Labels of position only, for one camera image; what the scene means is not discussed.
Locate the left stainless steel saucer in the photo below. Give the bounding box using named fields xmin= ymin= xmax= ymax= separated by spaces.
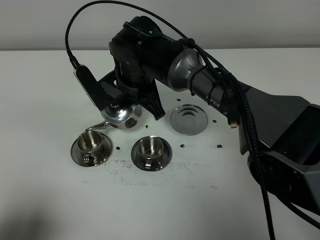
xmin=70 ymin=132 xmax=113 ymax=167

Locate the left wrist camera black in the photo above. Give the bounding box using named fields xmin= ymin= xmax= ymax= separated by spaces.
xmin=74 ymin=65 xmax=124 ymax=111

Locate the right stainless steel teacup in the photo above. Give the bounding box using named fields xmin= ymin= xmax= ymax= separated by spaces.
xmin=137 ymin=136 xmax=164 ymax=171

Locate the left stainless steel teacup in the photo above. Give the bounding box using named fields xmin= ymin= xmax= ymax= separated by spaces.
xmin=76 ymin=130 xmax=104 ymax=164

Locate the stainless steel teacup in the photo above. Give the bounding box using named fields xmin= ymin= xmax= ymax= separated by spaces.
xmin=76 ymin=130 xmax=104 ymax=164
xmin=137 ymin=136 xmax=164 ymax=171

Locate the black braided camera cable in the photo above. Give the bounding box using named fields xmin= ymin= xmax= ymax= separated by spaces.
xmin=65 ymin=0 xmax=278 ymax=240

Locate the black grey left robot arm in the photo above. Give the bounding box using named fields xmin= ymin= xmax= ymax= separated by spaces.
xmin=109 ymin=16 xmax=320 ymax=217

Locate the right stainless steel saucer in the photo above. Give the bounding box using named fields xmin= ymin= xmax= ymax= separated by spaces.
xmin=131 ymin=135 xmax=173 ymax=172

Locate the stainless steel teapot saucer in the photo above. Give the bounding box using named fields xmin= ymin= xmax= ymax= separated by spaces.
xmin=170 ymin=104 xmax=208 ymax=136

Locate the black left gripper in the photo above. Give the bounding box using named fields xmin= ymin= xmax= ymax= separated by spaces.
xmin=109 ymin=16 xmax=175 ymax=121

